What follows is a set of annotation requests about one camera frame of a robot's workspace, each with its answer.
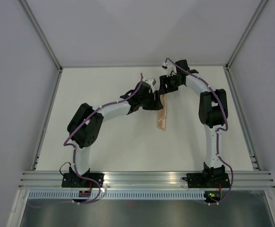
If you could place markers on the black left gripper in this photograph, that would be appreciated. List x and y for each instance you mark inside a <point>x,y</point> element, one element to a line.
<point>155,105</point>

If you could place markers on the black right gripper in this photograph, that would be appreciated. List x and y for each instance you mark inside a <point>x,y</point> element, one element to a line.
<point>164,80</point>

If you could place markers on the peach cloth napkin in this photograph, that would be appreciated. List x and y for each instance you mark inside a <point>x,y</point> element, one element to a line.
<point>162,114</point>

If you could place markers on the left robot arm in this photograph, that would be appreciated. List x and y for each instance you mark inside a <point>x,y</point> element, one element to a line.
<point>86,123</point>

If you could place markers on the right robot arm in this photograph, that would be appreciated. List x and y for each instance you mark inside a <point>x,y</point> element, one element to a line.
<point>213,114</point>

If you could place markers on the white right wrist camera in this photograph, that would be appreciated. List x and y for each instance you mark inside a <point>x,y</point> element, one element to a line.
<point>169,68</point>

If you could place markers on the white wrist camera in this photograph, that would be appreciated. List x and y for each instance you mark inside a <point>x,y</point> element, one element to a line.
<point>152,83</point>
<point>169,68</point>

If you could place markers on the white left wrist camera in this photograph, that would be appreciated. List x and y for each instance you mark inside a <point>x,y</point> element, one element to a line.
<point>152,83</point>

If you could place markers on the back aluminium frame rail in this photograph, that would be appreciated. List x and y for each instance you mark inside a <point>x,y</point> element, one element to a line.
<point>138,65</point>

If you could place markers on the aluminium frame rail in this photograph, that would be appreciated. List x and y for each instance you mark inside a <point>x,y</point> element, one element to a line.
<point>138,65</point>
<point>243,180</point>

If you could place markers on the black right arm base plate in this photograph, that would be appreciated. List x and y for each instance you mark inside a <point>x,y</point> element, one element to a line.
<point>198,180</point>

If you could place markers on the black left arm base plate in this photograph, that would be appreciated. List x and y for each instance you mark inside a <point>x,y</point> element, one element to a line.
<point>71,180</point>

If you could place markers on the aluminium front frame rail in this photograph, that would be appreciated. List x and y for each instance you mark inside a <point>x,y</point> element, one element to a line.
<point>243,180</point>

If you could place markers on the white slotted cable duct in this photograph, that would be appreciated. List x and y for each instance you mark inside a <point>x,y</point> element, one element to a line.
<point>118,195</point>

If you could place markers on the left aluminium corner post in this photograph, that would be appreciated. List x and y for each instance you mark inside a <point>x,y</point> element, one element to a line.
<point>34,23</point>

